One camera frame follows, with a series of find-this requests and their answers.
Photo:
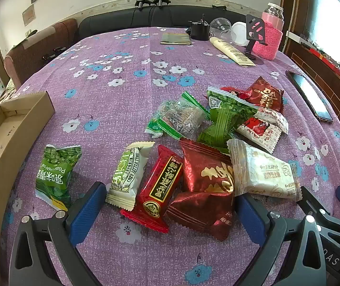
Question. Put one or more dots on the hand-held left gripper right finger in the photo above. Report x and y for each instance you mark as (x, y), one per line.
(249, 219)

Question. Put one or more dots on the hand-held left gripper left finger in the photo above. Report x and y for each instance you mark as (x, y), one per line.
(87, 211)

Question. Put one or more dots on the green pea snack packet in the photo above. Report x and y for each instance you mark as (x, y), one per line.
(56, 175)

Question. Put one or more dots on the dark red foil packet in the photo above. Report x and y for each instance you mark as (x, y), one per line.
(202, 211)

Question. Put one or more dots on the cream biscuit packet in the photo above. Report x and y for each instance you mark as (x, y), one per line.
(262, 169)

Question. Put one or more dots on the dark red gold-print packet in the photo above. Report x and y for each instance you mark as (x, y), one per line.
(205, 166)

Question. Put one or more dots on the long red snack packet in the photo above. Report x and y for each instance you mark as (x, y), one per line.
(155, 190)

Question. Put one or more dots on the white red snack packet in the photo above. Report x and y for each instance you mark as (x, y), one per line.
(274, 117)
(259, 132)

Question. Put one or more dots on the clear green-edged snack packet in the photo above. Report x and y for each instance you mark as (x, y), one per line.
(175, 119)

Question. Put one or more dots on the white green biscuit packet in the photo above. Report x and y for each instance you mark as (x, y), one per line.
(128, 175)

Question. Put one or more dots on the black smartphone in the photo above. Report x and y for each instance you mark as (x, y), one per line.
(310, 98)

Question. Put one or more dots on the purple floral tablecloth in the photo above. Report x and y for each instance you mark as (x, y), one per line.
(113, 101)

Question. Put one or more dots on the large dark red packet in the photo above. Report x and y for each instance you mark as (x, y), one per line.
(266, 95)

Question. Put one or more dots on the small red candy wrapper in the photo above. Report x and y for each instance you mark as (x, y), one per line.
(232, 91)

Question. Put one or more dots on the small black white device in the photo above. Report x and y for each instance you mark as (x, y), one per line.
(49, 56)
(58, 48)

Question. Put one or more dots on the bottle with pink knitted sleeve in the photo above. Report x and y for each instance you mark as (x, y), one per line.
(272, 38)

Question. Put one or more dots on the brown armchair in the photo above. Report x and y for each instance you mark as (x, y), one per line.
(38, 50)

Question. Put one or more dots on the cream squeeze tube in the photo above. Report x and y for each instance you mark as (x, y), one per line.
(232, 50)

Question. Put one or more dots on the white plastic bag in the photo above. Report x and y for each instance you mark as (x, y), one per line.
(240, 32)

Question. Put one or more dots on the black phone stand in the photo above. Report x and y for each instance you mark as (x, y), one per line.
(255, 26)

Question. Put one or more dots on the black leather sofa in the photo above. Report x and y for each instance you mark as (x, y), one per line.
(113, 20)

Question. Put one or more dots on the black desk gadget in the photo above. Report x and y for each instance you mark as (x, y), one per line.
(199, 31)

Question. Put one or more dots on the green gold booklet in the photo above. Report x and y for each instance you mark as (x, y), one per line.
(175, 38)

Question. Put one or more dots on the clear glass jar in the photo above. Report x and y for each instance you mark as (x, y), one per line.
(219, 25)

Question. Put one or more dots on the flat black object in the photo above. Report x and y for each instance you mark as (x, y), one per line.
(219, 6)

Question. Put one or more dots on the black device on sofa back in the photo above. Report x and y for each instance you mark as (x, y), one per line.
(142, 1)
(161, 0)

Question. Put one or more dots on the wall socket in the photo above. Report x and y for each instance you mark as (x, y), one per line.
(29, 32)

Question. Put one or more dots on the wall plaque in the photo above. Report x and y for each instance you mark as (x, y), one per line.
(28, 15)

